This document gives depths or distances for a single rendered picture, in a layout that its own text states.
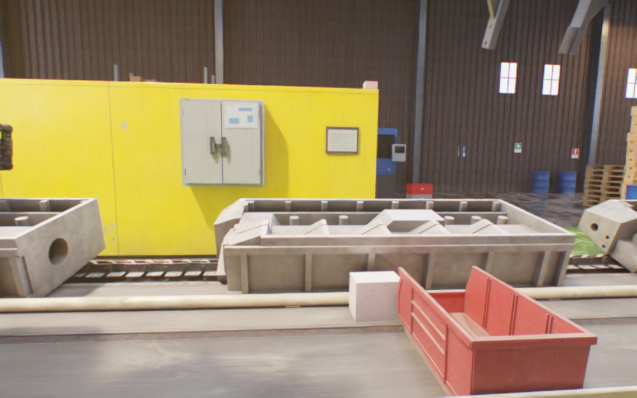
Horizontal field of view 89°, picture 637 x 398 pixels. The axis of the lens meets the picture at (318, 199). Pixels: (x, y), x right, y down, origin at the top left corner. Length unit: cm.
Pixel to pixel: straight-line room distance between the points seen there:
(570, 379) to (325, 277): 57
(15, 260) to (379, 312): 92
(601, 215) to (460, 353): 121
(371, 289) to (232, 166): 235
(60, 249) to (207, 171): 195
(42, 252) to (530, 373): 115
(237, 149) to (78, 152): 149
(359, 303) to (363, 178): 251
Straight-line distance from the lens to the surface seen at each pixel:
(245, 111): 303
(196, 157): 309
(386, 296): 86
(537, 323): 72
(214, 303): 94
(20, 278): 114
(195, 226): 339
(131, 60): 1399
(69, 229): 127
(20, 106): 404
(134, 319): 97
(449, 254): 101
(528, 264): 116
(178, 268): 124
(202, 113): 310
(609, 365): 92
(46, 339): 98
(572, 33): 72
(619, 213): 169
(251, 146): 300
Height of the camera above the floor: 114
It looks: 7 degrees down
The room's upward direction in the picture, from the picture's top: 1 degrees clockwise
